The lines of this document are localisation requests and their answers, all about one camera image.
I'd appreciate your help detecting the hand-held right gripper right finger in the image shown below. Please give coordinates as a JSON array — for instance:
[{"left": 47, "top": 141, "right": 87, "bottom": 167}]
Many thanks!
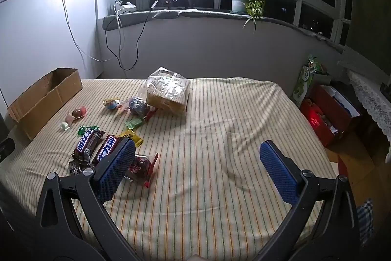
[{"left": 257, "top": 140, "right": 361, "bottom": 261}]

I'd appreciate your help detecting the dark blue snack pouch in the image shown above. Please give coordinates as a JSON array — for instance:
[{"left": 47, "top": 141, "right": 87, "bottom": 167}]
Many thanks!
[{"left": 120, "top": 97, "right": 156, "bottom": 121}]

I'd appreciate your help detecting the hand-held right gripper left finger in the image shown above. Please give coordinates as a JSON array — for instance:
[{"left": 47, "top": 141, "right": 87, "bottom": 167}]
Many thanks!
[{"left": 35, "top": 138, "right": 144, "bottom": 261}]

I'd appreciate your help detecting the red box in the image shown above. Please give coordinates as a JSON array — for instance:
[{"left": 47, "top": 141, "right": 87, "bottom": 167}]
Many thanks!
[{"left": 301, "top": 84, "right": 362, "bottom": 147}]

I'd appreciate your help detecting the white power strip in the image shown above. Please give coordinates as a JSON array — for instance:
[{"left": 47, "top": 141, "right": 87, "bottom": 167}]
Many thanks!
[{"left": 114, "top": 1, "right": 136, "bottom": 12}]

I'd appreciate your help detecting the green candy wrapper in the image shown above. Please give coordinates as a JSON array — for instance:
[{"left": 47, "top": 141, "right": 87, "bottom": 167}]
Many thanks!
[{"left": 76, "top": 125, "right": 100, "bottom": 136}]

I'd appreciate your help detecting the black cable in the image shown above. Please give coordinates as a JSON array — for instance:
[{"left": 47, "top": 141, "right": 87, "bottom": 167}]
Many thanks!
[{"left": 105, "top": 0, "right": 178, "bottom": 70}]

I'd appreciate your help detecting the clear bagged bread package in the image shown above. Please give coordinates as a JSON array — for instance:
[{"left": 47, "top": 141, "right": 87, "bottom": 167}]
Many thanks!
[{"left": 145, "top": 67, "right": 191, "bottom": 118}]

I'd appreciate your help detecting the green candy packet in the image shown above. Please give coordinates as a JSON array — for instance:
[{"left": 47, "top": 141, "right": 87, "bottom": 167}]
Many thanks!
[{"left": 125, "top": 117, "right": 144, "bottom": 130}]

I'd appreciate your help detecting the colourful yellow candy packet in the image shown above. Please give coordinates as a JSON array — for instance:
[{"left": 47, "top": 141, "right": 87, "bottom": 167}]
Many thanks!
[{"left": 103, "top": 98, "right": 121, "bottom": 110}]

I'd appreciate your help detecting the brown chocolate bar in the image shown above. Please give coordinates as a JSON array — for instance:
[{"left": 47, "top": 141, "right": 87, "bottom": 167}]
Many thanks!
[
  {"left": 92, "top": 135, "right": 123, "bottom": 167},
  {"left": 72, "top": 129, "right": 105, "bottom": 163}
]

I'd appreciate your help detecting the dark red snack packet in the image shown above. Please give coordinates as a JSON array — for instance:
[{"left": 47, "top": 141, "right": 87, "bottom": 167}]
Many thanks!
[{"left": 124, "top": 152, "right": 159, "bottom": 188}]

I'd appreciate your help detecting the green printed bag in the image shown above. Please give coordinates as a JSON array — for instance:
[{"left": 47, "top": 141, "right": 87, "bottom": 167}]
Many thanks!
[{"left": 293, "top": 55, "right": 323, "bottom": 102}]

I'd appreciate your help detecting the striped blanket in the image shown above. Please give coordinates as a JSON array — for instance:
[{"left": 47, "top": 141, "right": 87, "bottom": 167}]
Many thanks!
[{"left": 0, "top": 78, "right": 339, "bottom": 261}]

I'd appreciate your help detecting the brown cardboard box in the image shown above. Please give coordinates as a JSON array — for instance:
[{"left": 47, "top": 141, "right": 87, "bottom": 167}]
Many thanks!
[{"left": 8, "top": 67, "right": 83, "bottom": 141}]

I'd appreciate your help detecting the yellow candy wrapper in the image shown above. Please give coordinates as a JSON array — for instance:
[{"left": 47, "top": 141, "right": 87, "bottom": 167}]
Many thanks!
[{"left": 118, "top": 131, "right": 143, "bottom": 148}]

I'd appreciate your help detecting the brown ball jelly candy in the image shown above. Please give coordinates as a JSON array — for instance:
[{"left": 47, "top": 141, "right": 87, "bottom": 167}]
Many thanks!
[{"left": 65, "top": 106, "right": 87, "bottom": 124}]

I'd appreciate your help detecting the white lace cloth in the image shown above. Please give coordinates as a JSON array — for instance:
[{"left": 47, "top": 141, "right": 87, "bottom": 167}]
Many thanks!
[{"left": 347, "top": 68, "right": 391, "bottom": 139}]

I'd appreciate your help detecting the blue checked cloth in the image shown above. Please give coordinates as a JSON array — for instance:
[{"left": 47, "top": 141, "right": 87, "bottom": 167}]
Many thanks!
[{"left": 356, "top": 198, "right": 375, "bottom": 246}]

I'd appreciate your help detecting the long white cable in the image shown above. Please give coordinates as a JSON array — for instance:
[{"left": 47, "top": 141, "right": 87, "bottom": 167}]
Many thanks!
[{"left": 59, "top": 0, "right": 115, "bottom": 63}]

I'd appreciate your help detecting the white wardrobe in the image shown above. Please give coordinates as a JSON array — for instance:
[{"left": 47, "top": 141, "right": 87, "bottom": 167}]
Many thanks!
[{"left": 0, "top": 0, "right": 100, "bottom": 127}]

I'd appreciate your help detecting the small brown chocolate packet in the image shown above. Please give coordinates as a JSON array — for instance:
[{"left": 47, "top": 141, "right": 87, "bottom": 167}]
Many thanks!
[{"left": 68, "top": 159, "right": 92, "bottom": 177}]

